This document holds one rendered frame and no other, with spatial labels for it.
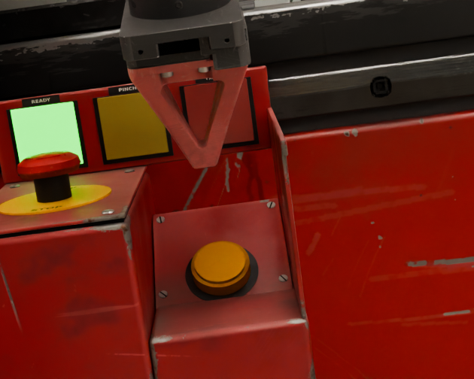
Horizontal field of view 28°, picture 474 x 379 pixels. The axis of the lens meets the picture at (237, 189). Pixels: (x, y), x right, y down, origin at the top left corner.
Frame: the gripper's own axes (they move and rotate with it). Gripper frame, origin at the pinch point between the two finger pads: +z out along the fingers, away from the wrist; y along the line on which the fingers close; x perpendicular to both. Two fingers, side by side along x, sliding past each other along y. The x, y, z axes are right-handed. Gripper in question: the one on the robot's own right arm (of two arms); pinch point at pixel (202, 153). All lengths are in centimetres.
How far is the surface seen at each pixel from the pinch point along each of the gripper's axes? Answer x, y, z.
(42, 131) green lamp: 11.4, 10.9, 1.2
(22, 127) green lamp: 12.7, 11.0, 0.7
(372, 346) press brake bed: -11.9, 18.1, 28.6
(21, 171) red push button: 11.3, 1.4, 0.1
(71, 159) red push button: 8.2, 1.8, -0.1
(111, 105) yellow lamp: 6.2, 11.1, 0.0
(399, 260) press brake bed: -15.2, 19.8, 21.1
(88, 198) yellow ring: 7.5, 0.7, 2.2
